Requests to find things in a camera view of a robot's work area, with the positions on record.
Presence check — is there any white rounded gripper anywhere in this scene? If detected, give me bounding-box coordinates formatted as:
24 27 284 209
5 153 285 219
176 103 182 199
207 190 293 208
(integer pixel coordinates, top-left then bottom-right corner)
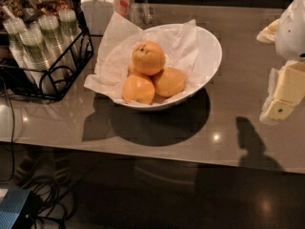
256 0 305 125

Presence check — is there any orange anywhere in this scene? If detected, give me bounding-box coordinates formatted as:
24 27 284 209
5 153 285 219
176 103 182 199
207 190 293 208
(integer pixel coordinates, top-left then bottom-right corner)
152 67 186 97
122 74 155 104
132 40 166 76

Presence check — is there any white bowl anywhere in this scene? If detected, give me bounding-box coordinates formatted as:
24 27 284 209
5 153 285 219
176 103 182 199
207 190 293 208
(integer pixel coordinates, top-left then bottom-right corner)
110 21 222 111

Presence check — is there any white paper liner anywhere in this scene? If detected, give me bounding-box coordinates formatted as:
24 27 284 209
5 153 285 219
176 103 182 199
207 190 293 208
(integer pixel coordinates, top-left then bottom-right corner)
85 13 208 103

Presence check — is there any red white tag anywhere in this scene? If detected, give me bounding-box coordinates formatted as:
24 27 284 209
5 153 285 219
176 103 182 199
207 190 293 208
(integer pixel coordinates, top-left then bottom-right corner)
114 0 130 17

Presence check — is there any glass jar with clamp lid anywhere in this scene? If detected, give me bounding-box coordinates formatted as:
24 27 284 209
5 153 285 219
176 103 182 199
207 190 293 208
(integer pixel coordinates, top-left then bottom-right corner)
81 0 115 35

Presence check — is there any plastic cup stack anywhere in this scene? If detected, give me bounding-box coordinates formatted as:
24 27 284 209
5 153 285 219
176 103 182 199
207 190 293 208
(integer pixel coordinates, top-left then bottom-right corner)
19 29 55 94
3 17 27 68
38 15 73 77
59 9 80 57

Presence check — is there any snack container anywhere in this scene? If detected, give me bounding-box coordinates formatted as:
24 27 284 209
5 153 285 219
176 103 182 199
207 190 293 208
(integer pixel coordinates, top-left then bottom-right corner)
22 0 72 17

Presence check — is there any blue grey box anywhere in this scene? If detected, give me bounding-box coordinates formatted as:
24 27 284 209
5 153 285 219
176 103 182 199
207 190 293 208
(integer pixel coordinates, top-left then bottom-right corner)
0 189 32 229

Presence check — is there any black wire rack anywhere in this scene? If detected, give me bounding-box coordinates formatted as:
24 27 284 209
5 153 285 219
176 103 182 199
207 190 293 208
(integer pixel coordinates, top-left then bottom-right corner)
0 0 93 99

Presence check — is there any black cable bundle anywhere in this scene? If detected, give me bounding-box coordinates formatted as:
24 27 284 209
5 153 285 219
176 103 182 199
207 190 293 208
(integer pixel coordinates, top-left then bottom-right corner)
18 175 79 229

